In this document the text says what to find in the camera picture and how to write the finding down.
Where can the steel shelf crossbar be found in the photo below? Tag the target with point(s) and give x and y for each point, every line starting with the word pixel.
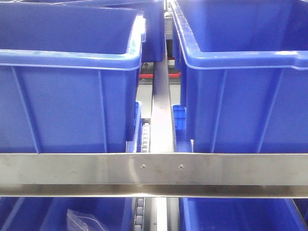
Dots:
pixel 160 174

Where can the blue bin rear left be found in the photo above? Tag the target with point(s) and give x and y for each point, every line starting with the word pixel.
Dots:
pixel 154 46

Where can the blue bin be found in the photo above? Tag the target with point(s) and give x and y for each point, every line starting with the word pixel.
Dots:
pixel 49 214
pixel 244 66
pixel 239 214
pixel 154 46
pixel 68 77

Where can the blue bin front left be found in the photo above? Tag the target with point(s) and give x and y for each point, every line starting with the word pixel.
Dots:
pixel 68 77

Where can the blue bin front right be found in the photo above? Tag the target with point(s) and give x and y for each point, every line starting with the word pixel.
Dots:
pixel 244 66

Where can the blue bin lower right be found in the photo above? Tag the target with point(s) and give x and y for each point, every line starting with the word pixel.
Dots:
pixel 239 214

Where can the clear plastic bag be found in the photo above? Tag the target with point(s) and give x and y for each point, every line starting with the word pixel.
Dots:
pixel 77 221

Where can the blue bin lower left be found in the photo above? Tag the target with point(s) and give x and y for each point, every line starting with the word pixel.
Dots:
pixel 49 214

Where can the steel centre divider rail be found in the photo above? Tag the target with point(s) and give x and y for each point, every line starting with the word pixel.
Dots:
pixel 162 128

